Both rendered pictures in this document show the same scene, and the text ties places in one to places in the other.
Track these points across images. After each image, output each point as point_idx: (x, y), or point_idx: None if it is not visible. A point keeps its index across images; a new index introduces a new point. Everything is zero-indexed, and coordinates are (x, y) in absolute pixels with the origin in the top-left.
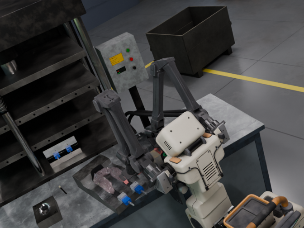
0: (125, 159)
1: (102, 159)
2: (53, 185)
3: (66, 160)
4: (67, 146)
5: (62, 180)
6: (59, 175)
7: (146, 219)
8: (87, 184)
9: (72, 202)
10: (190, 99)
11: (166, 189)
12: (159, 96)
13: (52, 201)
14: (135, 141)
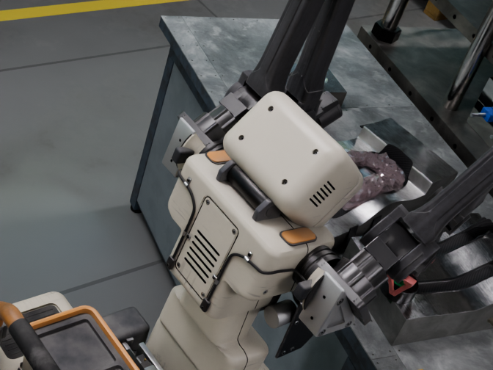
0: None
1: (435, 171)
2: (398, 113)
3: (487, 144)
4: None
5: (412, 127)
6: (430, 125)
7: (281, 294)
8: (358, 143)
9: (329, 131)
10: (436, 203)
11: (168, 158)
12: None
13: (328, 89)
14: (271, 54)
